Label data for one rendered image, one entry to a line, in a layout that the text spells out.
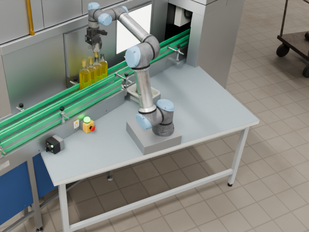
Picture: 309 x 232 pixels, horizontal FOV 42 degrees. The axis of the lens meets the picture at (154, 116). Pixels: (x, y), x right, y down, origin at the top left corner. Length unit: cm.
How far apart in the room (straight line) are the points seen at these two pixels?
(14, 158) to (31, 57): 65
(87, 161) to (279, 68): 350
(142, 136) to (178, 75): 97
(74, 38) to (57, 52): 15
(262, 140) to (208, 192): 96
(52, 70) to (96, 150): 64
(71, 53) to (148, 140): 82
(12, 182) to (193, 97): 150
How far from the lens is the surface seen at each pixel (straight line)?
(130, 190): 342
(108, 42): 310
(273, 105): 472
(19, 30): 257
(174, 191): 318
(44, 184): 291
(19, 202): 285
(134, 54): 231
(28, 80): 276
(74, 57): 290
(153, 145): 261
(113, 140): 273
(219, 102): 321
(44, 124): 259
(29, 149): 259
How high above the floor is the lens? 255
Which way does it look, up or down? 37 degrees down
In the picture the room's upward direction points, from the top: 5 degrees clockwise
